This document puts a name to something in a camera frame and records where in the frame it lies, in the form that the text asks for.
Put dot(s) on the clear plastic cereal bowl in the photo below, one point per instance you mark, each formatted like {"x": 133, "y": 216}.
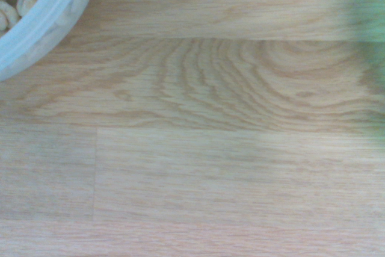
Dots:
{"x": 45, "y": 25}

